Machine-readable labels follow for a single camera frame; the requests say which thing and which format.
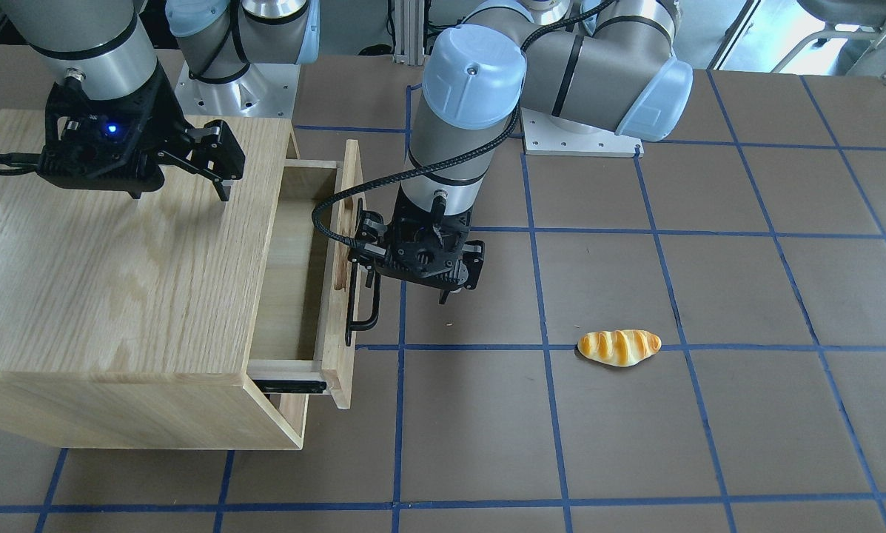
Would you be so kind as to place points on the wooden drawer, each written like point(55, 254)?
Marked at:
point(300, 343)

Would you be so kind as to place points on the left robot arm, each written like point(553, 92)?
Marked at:
point(620, 75)

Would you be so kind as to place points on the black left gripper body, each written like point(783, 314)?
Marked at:
point(371, 231)

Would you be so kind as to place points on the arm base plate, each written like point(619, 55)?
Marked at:
point(265, 91)
point(545, 134)

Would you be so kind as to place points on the light wooden drawer cabinet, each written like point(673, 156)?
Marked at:
point(127, 324)

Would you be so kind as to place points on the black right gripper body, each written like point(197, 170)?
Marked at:
point(163, 109)

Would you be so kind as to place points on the toy bread roll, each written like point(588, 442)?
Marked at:
point(619, 348)

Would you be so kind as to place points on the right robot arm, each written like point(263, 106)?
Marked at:
point(104, 47)

